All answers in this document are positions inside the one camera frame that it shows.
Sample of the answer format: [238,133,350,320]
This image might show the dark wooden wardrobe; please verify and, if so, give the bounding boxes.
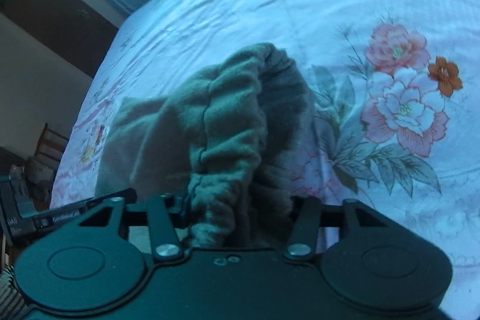
[1,0,118,77]

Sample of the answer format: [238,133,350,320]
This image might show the floral white bed sheet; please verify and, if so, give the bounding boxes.
[50,0,479,319]

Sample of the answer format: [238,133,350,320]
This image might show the wooden chair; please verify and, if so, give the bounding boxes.
[33,123,69,170]

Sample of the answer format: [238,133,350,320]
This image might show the grey-brown fleece pants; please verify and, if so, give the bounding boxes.
[95,43,315,248]

